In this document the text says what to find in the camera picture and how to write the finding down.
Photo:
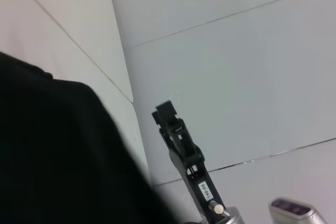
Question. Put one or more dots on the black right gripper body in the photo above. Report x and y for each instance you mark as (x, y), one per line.
(199, 182)

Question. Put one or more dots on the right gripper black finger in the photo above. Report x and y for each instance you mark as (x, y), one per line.
(156, 118)
(168, 113)

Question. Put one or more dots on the black shirt with FREE print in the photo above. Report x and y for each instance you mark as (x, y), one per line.
(65, 155)

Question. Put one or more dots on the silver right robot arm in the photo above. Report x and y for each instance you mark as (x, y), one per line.
(231, 217)

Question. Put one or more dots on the silver connector on right gripper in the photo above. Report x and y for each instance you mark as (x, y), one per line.
(216, 207)

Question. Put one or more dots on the silver housing with purple top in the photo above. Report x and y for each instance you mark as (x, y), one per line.
(294, 211)

